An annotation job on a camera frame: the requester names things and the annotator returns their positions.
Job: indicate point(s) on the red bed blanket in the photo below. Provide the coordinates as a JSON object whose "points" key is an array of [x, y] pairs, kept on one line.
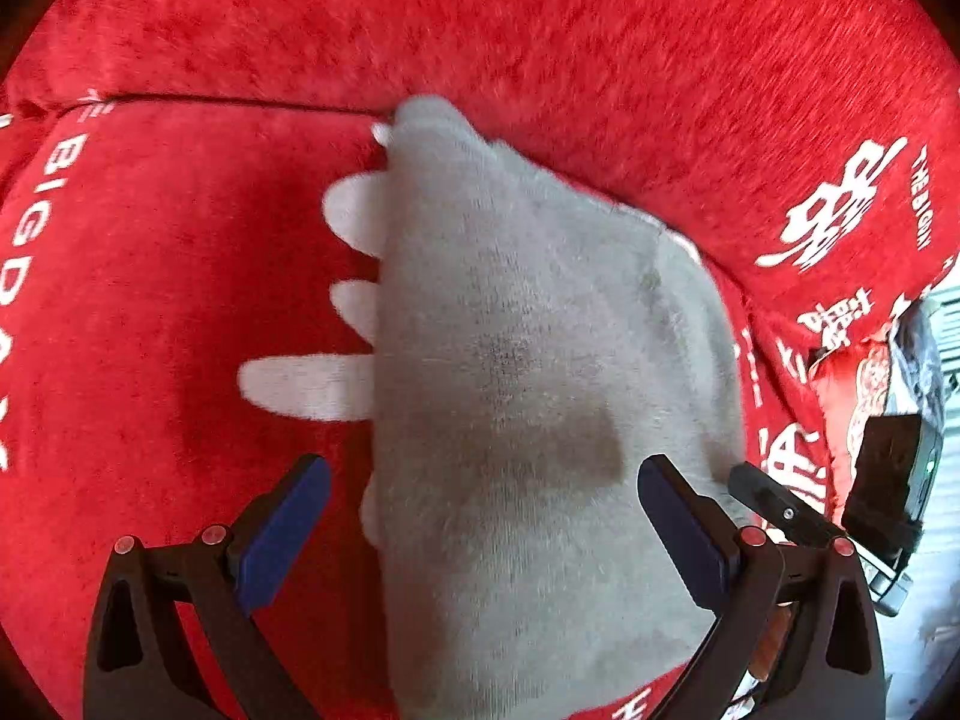
{"points": [[169, 343]]}

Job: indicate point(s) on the red satin embroidered cushion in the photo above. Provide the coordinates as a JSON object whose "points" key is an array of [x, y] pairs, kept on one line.
{"points": [[852, 385]]}

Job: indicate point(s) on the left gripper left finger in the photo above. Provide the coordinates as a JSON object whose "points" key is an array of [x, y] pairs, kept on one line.
{"points": [[139, 663]]}

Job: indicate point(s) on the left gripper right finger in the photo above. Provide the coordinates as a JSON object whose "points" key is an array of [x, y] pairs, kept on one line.
{"points": [[830, 663]]}

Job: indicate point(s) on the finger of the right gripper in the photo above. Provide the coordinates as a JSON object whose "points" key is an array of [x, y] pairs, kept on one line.
{"points": [[783, 510]]}

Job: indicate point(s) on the large red pillow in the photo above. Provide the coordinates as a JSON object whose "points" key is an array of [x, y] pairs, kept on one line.
{"points": [[809, 146]]}

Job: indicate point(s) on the grey knit garment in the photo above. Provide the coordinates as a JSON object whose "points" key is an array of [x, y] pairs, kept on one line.
{"points": [[534, 346]]}

